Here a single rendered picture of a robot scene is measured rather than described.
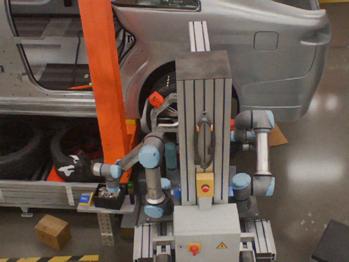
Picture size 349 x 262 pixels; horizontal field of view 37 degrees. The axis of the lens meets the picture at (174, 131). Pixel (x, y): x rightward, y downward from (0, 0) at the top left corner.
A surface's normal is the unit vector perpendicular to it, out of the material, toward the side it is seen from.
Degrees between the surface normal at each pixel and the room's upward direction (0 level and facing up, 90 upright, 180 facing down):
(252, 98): 90
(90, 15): 90
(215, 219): 0
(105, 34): 90
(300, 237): 0
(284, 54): 90
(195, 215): 0
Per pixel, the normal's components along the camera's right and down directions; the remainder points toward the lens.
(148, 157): -0.23, 0.50
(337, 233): -0.04, -0.78
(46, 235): -0.47, 0.56
